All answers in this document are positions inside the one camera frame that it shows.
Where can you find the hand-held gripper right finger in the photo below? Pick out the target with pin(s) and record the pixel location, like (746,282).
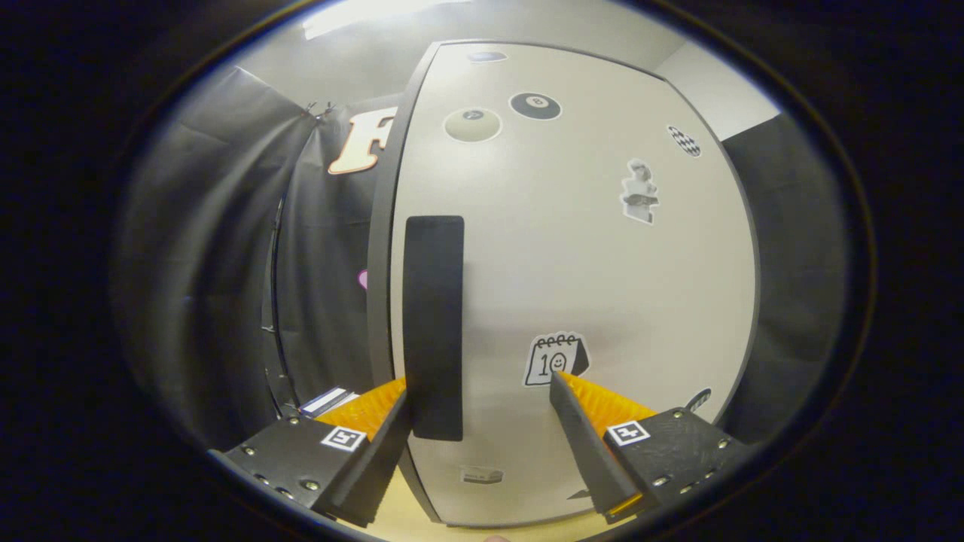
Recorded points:
(584,452)

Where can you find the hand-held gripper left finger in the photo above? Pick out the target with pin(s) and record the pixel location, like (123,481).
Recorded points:
(376,467)

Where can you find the white cabinet door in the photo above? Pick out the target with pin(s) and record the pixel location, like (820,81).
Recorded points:
(587,263)

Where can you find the white spine book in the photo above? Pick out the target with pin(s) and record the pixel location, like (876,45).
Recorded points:
(335,397)

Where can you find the blue spine book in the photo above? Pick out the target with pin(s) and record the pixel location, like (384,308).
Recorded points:
(312,406)

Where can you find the black stand pole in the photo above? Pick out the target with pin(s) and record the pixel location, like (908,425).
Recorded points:
(276,301)

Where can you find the grey cabinet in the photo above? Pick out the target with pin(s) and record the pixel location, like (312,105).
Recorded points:
(380,263)

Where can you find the black backdrop cloth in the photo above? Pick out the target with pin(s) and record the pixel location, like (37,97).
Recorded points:
(196,263)

